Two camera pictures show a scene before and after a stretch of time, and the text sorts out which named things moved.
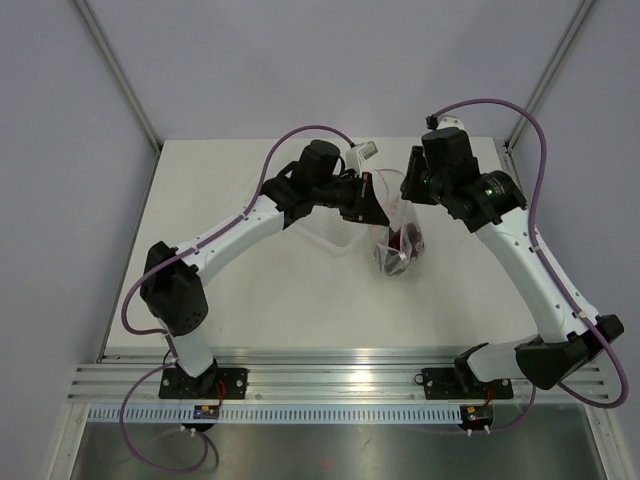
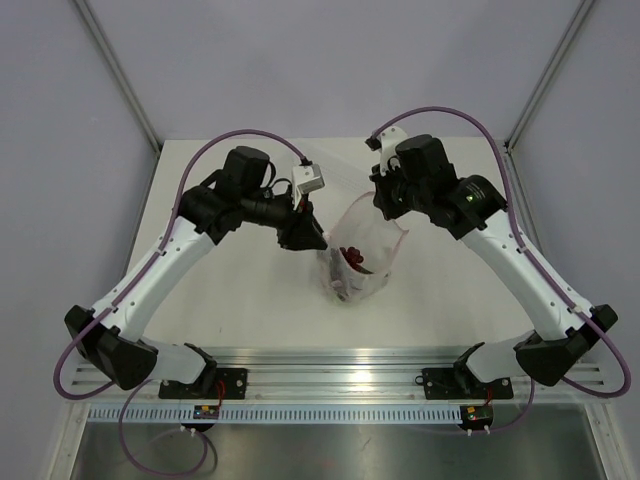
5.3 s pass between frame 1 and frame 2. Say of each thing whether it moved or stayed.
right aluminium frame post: stayed
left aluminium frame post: stayed
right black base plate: stayed
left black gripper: moved
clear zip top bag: moved
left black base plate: stayed
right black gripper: moved
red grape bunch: moved
